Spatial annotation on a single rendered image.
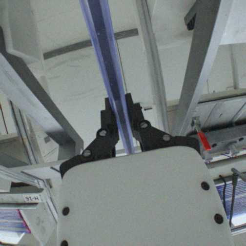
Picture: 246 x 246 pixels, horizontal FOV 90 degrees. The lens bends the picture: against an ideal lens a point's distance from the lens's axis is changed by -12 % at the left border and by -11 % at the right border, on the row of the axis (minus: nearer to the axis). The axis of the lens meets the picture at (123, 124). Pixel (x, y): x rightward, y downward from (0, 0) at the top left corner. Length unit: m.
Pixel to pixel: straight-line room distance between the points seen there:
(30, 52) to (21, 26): 0.03
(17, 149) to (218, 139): 1.10
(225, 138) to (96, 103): 1.81
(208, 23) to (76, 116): 2.11
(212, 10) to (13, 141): 1.10
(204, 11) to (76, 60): 2.08
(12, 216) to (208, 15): 1.22
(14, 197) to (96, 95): 1.60
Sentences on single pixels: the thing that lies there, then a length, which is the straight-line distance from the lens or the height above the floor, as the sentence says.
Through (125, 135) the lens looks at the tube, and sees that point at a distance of 0.17.
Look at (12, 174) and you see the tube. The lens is 0.34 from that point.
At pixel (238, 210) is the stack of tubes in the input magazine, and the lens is 0.99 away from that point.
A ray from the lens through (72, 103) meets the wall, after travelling 2.24.
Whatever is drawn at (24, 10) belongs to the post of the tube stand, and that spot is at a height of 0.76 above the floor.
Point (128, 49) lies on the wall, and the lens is 2.16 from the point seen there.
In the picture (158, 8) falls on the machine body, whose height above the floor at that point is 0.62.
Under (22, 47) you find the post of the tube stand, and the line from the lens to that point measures 0.22.
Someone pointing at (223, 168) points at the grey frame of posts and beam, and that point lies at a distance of 0.81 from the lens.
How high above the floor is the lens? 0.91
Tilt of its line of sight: 11 degrees up
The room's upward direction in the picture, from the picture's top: 168 degrees clockwise
